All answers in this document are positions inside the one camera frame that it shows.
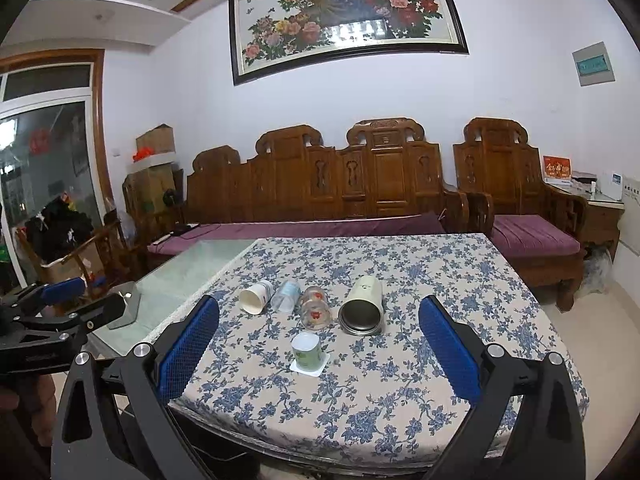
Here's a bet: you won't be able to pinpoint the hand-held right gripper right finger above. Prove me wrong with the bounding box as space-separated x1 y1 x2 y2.
418 295 587 480

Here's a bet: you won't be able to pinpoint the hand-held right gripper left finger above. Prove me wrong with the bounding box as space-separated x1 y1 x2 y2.
50 294 236 480

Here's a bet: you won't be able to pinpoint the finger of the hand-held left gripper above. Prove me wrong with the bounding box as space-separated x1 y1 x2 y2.
47 293 127 335
0 277 87 318

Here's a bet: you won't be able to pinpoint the white paper cup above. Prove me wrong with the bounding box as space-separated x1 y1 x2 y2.
238 280 275 316

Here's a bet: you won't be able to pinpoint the cream steel tumbler cup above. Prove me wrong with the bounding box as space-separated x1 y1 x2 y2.
337 275 385 337

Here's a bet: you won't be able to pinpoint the clear plastic cup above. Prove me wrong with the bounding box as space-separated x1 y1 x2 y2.
270 280 302 314

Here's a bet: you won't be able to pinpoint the small white green yogurt cup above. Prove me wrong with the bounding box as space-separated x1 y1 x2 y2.
289 331 332 376

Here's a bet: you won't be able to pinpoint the glass cup with red print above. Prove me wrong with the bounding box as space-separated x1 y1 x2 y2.
299 285 333 332

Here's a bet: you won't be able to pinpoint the wooden chair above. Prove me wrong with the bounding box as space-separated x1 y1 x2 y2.
30 219 133 293

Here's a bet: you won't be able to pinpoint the blue floral tablecloth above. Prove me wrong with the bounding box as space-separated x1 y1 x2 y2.
150 232 591 457

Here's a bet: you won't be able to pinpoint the pile of black clothes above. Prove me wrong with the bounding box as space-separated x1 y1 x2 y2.
24 200 96 264

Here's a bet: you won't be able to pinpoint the wooden framed glass door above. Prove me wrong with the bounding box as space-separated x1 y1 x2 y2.
0 49 113 288

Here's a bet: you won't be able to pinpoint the stacked cardboard boxes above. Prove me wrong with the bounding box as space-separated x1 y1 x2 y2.
124 164 177 217

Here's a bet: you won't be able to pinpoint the square purple armchair cushion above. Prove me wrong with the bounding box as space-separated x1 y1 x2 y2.
492 214 582 260

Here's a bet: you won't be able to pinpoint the flat white box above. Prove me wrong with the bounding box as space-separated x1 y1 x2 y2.
132 152 179 174

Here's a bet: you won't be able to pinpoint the long purple sofa cushion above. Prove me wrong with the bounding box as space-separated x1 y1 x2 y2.
147 211 447 257

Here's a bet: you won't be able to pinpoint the clear plastic bag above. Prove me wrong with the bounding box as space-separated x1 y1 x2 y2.
581 246 614 297

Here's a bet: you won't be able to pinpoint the small brown cardboard box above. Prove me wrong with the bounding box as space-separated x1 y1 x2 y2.
135 124 176 156

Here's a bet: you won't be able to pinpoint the carved wooden sofa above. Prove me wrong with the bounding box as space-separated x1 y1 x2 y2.
146 117 495 275

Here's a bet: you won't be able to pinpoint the carved wooden armchair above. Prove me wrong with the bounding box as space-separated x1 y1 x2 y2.
452 117 590 312

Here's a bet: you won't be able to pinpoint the wooden side table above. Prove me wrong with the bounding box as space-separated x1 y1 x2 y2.
547 182 626 262

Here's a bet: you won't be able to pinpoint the red gift box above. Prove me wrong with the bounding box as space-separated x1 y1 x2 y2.
542 155 573 181

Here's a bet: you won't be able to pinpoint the white box with blue label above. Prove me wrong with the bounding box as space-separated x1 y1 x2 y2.
597 171 627 202

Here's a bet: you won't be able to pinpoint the framed peacock flower painting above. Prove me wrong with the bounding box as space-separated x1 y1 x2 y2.
228 0 470 87

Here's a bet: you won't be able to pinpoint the grey wall electrical panel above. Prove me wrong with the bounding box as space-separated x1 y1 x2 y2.
571 42 616 87

